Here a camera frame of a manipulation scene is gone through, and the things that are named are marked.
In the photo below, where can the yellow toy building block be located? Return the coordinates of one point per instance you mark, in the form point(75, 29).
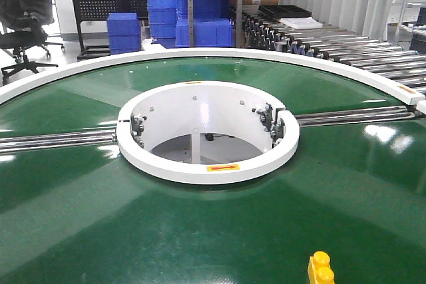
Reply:
point(319, 269)

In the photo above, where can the blue bin stack left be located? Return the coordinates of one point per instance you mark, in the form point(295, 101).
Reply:
point(123, 30)

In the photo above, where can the blue bin stack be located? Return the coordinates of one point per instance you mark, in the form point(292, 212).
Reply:
point(123, 30)
point(162, 18)

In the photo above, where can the blue bin stack middle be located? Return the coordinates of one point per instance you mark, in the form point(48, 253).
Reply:
point(162, 18)

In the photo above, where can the blue bins under shelf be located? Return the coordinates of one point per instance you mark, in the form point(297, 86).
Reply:
point(212, 26)

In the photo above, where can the black compartment tray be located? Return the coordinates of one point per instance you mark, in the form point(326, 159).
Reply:
point(284, 11)

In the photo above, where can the white flat tray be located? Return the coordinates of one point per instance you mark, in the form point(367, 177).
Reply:
point(301, 23)

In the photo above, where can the right steel divider rollers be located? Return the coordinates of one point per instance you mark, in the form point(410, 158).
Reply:
point(377, 114)

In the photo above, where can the steel divider rollers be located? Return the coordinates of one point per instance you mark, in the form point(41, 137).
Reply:
point(377, 114)
point(38, 142)

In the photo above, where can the steel roller conveyor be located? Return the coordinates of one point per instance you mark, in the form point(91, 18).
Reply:
point(407, 67)

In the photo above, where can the left steel divider rollers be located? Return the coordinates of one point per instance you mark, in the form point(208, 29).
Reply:
point(38, 142)

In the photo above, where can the white outer conveyor rim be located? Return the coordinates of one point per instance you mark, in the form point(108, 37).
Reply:
point(401, 92)

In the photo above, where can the black office chair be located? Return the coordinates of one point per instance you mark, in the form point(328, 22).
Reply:
point(26, 19)

